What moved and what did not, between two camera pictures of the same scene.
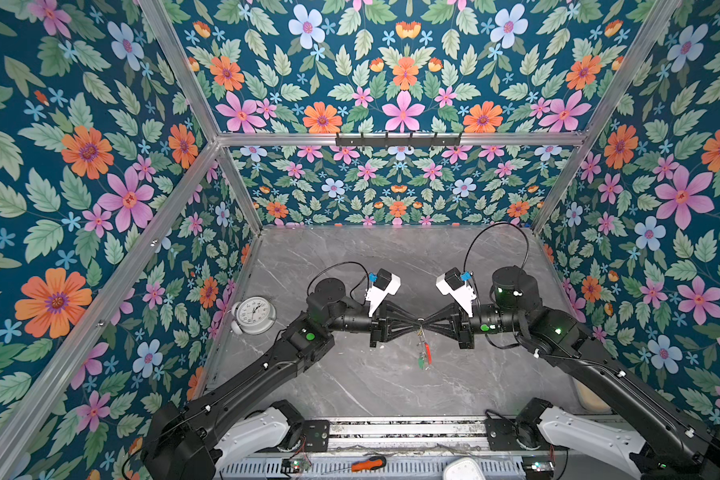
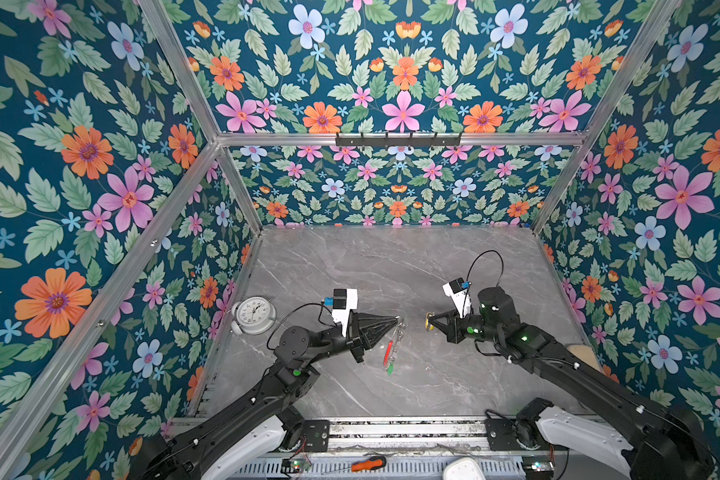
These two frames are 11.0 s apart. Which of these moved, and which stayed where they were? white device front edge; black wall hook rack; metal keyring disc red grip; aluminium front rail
Moved: metal keyring disc red grip
Stayed: black wall hook rack; white device front edge; aluminium front rail
